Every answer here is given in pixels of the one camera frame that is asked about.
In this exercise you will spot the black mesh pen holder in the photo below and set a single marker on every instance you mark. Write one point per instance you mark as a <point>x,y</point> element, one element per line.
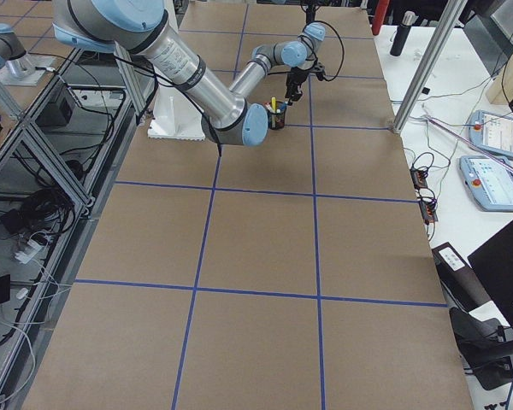
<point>276,119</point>

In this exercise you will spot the red cylinder object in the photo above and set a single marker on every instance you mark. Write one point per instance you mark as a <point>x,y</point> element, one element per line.
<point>379,16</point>

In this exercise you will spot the blue teach pendant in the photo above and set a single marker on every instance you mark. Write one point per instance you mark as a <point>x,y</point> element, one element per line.
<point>492,132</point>
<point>488,182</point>

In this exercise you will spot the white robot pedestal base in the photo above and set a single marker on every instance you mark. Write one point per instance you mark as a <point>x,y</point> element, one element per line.
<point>174,117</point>

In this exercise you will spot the near blue teach pendant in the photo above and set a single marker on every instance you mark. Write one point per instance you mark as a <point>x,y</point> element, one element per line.
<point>488,182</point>

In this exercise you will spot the black thermos bottle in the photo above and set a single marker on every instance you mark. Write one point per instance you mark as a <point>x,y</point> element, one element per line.
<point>402,33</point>

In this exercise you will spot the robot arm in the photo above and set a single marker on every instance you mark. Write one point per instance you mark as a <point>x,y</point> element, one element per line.
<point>143,29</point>
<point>17,66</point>

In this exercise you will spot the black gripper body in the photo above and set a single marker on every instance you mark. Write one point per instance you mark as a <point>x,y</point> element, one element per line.
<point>294,78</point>

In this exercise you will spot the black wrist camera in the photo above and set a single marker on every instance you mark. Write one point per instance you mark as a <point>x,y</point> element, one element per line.
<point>318,70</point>

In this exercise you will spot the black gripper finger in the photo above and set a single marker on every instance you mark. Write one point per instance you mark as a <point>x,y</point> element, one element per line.
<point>297,97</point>

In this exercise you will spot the aluminium frame post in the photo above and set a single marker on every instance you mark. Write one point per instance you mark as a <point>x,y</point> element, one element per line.
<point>434,48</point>

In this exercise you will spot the far blue teach pendant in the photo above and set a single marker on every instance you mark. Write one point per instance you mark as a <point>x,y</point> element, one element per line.
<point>492,132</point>

